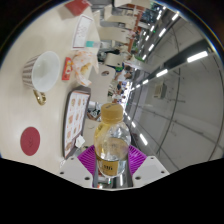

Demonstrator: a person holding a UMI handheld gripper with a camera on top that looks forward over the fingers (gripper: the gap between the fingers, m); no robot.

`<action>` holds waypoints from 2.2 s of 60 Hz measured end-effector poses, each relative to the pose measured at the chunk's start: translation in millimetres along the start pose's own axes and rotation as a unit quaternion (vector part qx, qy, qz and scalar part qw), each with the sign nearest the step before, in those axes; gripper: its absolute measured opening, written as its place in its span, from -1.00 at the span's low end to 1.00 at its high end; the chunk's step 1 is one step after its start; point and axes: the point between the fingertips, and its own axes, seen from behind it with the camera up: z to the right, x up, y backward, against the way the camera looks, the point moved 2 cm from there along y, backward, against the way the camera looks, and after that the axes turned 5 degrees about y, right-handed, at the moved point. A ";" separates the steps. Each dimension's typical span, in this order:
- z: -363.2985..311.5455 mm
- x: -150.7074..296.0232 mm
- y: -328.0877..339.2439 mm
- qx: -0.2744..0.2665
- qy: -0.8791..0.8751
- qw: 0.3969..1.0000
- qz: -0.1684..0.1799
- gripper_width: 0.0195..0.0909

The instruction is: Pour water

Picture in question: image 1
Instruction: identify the dark brown food tray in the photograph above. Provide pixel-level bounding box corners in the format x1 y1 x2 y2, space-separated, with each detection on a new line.
61 85 92 160

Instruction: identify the red paper pouch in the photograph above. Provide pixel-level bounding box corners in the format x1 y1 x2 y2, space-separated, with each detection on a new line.
63 0 92 17

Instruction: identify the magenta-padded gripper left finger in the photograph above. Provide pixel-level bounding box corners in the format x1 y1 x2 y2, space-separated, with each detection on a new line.
59 145 99 189

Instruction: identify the striped white mug, gold handle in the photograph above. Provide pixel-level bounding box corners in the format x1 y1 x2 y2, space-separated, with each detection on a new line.
21 50 61 107

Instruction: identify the crumpled white napkin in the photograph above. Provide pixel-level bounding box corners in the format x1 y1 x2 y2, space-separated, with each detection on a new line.
74 135 86 149

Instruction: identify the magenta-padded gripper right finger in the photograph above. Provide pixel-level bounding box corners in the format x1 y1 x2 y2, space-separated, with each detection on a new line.
125 144 170 189

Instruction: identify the clear bottle with tan cap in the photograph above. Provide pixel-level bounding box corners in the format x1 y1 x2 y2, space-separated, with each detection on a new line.
93 102 132 179

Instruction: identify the white printed card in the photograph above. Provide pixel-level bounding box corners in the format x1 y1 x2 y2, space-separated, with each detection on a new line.
70 13 95 50

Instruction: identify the person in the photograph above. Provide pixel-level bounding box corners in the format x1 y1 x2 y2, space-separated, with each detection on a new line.
114 70 133 81
111 63 126 73

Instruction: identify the printed paper tray liner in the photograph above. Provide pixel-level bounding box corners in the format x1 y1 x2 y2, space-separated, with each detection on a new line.
64 91 90 158

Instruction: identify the food wrapper bag with snacks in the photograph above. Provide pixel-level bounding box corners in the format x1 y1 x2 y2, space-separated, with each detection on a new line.
71 49 100 88

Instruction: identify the flat round red coaster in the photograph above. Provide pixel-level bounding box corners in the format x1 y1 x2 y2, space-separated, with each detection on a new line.
19 126 42 157

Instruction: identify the ceiling air conditioner unit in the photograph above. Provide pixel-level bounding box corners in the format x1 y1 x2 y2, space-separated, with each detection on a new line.
153 82 168 99

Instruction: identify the group of beige chairs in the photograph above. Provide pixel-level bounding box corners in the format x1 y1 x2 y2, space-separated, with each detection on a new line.
91 0 158 68

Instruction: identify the group of ceiling lights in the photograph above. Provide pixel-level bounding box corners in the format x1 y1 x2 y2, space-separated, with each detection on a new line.
124 9 209 148

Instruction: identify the red sauce packet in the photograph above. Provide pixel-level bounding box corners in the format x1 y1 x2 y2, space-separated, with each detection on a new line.
61 56 74 82

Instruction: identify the beige chair with round hole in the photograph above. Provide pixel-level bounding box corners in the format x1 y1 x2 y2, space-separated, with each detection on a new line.
89 63 116 104

